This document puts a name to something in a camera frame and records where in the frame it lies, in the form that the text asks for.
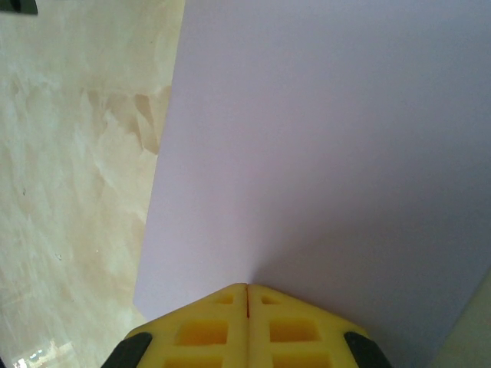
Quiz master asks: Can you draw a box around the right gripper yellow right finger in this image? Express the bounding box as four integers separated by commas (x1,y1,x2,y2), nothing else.
248,283,396,368

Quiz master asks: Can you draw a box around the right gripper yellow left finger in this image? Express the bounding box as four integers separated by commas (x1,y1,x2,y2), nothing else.
103,282,249,368

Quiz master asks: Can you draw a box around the purple paper sheet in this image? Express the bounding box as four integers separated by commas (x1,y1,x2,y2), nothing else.
133,0,491,368

